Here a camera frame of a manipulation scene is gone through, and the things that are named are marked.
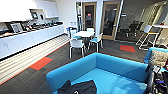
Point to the white chair with blue seat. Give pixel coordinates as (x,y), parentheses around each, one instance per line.
(90,30)
(72,33)
(77,45)
(96,40)

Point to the white kitchen base cabinets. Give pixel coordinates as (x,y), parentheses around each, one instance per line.
(30,40)

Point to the white high table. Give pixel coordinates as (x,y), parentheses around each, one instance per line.
(161,26)

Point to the coffee machine with screen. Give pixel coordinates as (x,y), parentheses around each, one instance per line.
(34,14)

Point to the white dining table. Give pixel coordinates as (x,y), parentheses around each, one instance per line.
(84,34)

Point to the black garment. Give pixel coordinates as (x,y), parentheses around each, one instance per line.
(78,88)

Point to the blue armchair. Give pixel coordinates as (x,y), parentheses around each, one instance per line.
(156,50)

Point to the wooden framed glass door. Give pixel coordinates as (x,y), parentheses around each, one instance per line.
(111,20)
(89,16)

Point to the patterned cushion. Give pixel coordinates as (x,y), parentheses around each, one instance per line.
(160,58)

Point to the white upper kitchen cabinets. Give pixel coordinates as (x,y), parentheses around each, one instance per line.
(20,10)

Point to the black office chair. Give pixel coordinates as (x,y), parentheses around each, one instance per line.
(130,28)

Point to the blue sofa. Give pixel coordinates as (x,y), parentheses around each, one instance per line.
(110,76)

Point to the microwave oven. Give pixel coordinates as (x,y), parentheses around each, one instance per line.
(15,27)

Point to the white bar stool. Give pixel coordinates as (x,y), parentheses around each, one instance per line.
(146,33)

